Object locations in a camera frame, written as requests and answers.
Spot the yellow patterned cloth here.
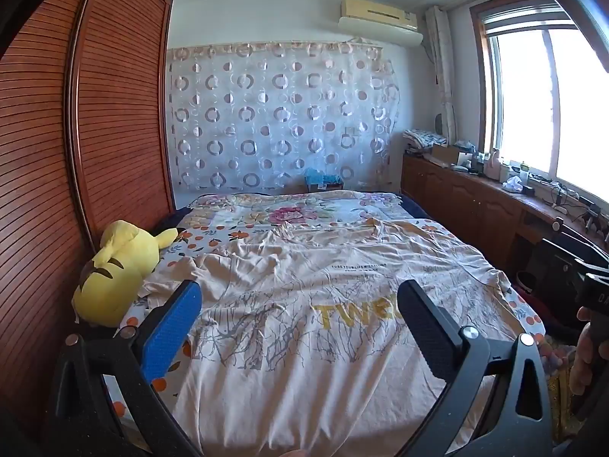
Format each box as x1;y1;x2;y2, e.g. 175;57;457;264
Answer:
542;336;579;441

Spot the dark blue bed cover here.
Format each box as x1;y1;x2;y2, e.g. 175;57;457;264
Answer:
152;193;426;236

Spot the circle pattern sheer curtain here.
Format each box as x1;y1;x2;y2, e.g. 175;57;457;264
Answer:
166;42;400;192

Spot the wall air conditioner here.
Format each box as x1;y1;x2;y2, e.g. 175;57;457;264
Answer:
337;0;424;48

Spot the yellow plush toy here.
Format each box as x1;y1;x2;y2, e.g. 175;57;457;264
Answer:
71;220;179;328

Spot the pile of folded cloths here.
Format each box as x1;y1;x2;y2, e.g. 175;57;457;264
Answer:
403;128;448;154

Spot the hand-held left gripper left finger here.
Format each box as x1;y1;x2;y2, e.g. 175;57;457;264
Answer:
50;280;205;457

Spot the cream printed T-shirt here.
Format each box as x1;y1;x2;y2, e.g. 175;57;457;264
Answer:
140;216;529;457

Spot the dark bulky object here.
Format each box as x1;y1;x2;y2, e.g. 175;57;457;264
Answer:
516;238;588;344

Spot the floral quilt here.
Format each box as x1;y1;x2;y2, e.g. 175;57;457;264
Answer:
178;190;410;230

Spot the white plastic bottle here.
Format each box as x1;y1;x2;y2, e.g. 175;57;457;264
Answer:
484;149;506;177

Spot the long wooden cabinet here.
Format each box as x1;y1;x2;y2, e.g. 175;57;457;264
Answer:
401;152;609;291

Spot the blue cloth bundle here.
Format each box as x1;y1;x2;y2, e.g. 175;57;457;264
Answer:
304;168;344;187

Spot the wooden louvred wardrobe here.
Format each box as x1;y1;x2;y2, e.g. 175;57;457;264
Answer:
0;0;177;439

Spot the person's right hand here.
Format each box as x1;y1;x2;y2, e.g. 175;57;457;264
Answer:
568;305;609;397

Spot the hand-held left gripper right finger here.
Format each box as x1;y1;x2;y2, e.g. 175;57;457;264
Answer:
397;280;555;457

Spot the orange fruit print bed sheet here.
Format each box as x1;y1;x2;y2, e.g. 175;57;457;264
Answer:
102;209;548;434

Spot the wooden framed window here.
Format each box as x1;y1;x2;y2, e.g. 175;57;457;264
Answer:
469;0;609;201

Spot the pale window curtain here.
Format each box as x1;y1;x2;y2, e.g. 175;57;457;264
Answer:
425;6;458;146

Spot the cardboard box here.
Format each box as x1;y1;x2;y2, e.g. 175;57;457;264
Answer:
430;144;477;167

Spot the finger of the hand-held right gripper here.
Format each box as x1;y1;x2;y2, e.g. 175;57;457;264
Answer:
552;216;609;267

